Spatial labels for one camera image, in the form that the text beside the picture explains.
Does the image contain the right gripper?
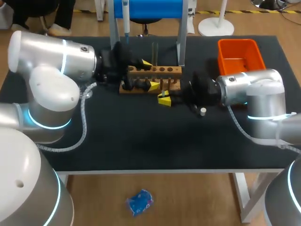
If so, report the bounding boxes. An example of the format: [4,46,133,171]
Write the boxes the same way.
[158,72,222,112]

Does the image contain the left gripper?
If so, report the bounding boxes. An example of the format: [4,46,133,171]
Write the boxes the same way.
[94,41,161,93]

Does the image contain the clear glass test tube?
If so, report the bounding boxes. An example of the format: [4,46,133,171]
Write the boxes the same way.
[151,42,160,68]

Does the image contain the wooden test tube rack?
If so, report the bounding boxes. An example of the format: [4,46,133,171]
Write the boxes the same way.
[119,65,183,95]

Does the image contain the white and blue pipette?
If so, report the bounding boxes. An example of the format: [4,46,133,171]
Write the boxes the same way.
[122,0,130,46]

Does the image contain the pipette stand with blue panel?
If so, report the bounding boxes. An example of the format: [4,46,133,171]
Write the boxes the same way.
[107,0,189,67]

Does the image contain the black stool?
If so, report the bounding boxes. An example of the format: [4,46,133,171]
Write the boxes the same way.
[128,18,162,37]

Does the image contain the orange plastic bin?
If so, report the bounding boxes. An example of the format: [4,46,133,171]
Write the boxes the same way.
[217,39,267,74]

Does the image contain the white round-base floor stand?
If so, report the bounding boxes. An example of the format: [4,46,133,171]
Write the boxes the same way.
[198,0,235,37]

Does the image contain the person's legs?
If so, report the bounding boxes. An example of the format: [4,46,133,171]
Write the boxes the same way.
[0,0,76,36]

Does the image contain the blue plastic bag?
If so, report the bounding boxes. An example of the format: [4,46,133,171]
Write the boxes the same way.
[125,189,154,218]

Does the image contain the white cable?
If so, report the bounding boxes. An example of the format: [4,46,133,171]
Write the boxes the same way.
[37,81,97,153]
[226,105,301,155]

